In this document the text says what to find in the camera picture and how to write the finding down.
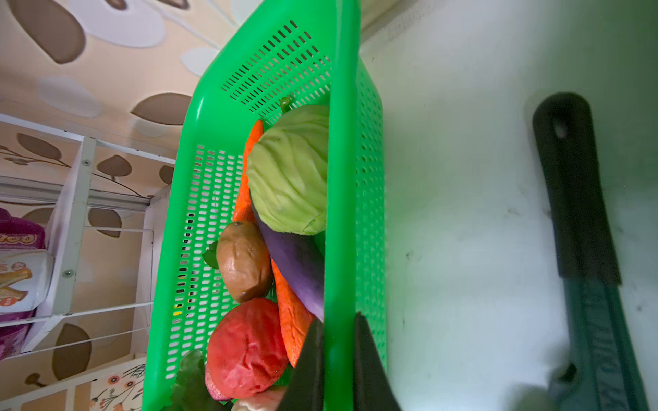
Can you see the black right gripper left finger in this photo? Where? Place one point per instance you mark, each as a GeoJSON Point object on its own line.
{"type": "Point", "coordinates": [306, 390]}

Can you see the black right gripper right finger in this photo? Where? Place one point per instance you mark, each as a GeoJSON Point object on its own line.
{"type": "Point", "coordinates": [371, 391]}

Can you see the purple snack bag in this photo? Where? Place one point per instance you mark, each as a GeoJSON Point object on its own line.
{"type": "Point", "coordinates": [16, 234]}

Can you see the cream floral tote bag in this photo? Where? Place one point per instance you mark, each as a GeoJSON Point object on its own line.
{"type": "Point", "coordinates": [119, 390]}

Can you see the white radish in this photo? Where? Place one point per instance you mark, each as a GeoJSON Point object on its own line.
{"type": "Point", "coordinates": [269, 400]}

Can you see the red tomato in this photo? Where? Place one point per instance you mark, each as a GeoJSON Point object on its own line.
{"type": "Point", "coordinates": [246, 353]}

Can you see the orange carrot lower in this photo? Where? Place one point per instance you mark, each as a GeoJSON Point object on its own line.
{"type": "Point", "coordinates": [295, 319]}

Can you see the purple eggplant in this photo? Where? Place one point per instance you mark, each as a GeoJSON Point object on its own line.
{"type": "Point", "coordinates": [301, 263]}

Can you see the brown potato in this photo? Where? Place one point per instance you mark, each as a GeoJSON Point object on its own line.
{"type": "Point", "coordinates": [244, 261]}

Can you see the green cabbage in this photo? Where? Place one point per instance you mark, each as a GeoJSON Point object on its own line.
{"type": "Point", "coordinates": [287, 172]}

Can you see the white shelf rack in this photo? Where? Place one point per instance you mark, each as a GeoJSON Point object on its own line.
{"type": "Point", "coordinates": [65, 232]}

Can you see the green vegetable basket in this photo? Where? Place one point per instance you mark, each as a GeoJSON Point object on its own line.
{"type": "Point", "coordinates": [307, 51]}

